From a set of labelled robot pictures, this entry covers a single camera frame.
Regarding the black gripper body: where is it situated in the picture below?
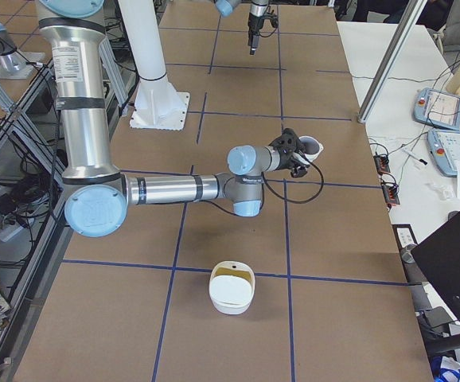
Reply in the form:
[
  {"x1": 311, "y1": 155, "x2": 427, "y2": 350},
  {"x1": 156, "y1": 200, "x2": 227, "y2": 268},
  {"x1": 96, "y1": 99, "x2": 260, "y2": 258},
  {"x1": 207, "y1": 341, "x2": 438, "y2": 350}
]
[
  {"x1": 248, "y1": 14, "x2": 263, "y2": 36},
  {"x1": 269, "y1": 128, "x2": 305, "y2": 171}
]

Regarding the white mug with handle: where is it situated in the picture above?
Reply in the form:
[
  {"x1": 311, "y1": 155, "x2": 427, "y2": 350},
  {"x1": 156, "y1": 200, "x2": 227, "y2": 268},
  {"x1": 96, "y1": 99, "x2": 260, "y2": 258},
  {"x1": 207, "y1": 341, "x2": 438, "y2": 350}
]
[{"x1": 299, "y1": 135, "x2": 324, "y2": 165}]

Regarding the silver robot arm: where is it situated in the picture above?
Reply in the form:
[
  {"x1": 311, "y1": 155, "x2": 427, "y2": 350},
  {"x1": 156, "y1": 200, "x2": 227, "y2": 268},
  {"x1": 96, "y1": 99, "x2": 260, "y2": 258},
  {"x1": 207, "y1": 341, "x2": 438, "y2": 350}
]
[
  {"x1": 36, "y1": 1, "x2": 308, "y2": 237},
  {"x1": 215, "y1": 0, "x2": 270, "y2": 55}
]

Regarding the small silver robot base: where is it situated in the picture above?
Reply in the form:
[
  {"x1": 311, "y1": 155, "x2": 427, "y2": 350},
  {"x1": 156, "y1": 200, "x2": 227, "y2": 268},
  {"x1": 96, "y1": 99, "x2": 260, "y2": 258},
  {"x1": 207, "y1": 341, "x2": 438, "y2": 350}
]
[{"x1": 0, "y1": 23, "x2": 45, "y2": 80}]

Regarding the upper red relay module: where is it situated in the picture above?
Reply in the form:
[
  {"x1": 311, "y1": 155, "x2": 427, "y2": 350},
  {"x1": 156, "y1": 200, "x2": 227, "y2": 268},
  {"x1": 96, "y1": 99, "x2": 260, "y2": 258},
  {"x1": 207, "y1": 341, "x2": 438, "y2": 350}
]
[{"x1": 373, "y1": 154, "x2": 391, "y2": 175}]

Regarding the red relay module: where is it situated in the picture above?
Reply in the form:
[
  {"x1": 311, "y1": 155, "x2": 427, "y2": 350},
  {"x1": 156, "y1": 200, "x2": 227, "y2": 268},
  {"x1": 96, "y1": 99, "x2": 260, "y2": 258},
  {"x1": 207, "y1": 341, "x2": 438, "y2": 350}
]
[
  {"x1": 381, "y1": 182, "x2": 400, "y2": 208},
  {"x1": 373, "y1": 154, "x2": 391, "y2": 175}
]

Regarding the lower red relay module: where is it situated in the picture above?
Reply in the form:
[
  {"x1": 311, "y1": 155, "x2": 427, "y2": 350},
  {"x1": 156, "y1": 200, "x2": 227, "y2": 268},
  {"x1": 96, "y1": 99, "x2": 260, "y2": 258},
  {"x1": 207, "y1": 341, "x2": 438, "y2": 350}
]
[{"x1": 381, "y1": 182, "x2": 400, "y2": 208}]

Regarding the black marker pen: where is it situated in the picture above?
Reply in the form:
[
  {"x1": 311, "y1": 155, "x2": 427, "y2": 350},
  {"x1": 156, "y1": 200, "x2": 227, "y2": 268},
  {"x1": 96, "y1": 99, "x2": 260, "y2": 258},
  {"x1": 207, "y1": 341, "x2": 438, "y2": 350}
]
[{"x1": 400, "y1": 147, "x2": 427, "y2": 166}]

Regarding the cream bin with lid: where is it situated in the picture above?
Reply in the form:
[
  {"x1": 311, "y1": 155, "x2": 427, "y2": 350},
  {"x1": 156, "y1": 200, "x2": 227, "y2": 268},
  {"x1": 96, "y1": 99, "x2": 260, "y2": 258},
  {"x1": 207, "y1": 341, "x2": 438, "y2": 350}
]
[{"x1": 209, "y1": 260, "x2": 255, "y2": 315}]

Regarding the upper grey teach pendant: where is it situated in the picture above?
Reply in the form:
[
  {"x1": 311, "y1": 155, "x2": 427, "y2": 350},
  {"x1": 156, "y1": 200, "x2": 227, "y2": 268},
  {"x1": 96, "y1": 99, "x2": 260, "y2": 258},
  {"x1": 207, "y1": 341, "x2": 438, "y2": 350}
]
[{"x1": 413, "y1": 88, "x2": 460, "y2": 131}]

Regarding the grey teach pendant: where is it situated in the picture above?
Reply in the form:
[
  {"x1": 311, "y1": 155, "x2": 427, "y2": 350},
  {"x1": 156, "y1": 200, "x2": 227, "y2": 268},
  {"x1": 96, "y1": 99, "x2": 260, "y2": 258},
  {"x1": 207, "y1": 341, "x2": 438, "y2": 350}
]
[
  {"x1": 427, "y1": 128, "x2": 460, "y2": 177},
  {"x1": 413, "y1": 88, "x2": 460, "y2": 131}
]

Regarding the lower grey teach pendant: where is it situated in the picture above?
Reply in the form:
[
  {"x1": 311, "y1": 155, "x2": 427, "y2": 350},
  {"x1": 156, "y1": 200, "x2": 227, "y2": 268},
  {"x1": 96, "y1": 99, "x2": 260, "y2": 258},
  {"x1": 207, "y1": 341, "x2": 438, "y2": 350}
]
[{"x1": 427, "y1": 128, "x2": 460, "y2": 177}]

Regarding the white power strip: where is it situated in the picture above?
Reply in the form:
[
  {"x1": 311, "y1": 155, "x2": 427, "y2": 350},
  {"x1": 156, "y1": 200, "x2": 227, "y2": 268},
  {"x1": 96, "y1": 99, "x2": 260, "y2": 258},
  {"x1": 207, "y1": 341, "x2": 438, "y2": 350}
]
[{"x1": 0, "y1": 222, "x2": 24, "y2": 243}]

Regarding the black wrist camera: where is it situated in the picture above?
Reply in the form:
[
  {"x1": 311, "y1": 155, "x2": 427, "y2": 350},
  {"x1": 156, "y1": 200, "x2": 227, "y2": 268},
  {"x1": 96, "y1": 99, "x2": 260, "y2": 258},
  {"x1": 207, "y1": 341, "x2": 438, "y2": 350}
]
[
  {"x1": 262, "y1": 8, "x2": 279, "y2": 29},
  {"x1": 289, "y1": 158, "x2": 310, "y2": 178}
]

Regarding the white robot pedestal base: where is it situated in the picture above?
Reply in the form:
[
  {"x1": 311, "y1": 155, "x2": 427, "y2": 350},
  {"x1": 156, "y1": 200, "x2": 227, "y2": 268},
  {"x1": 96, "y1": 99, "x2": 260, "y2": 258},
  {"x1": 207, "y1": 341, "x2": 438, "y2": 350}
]
[{"x1": 119, "y1": 0, "x2": 190, "y2": 131}]

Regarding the aluminium frame post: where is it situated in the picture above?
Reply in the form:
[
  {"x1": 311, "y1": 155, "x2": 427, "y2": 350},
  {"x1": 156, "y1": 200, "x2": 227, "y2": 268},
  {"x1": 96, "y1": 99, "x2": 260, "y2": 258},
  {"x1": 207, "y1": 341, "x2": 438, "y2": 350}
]
[{"x1": 357, "y1": 0, "x2": 427, "y2": 123}]

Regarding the aluminium frame rack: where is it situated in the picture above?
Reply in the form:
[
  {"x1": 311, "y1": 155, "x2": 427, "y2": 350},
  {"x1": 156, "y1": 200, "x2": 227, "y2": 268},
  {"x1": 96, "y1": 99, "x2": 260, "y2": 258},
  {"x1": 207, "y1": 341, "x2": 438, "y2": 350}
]
[{"x1": 0, "y1": 39, "x2": 135, "y2": 382}]

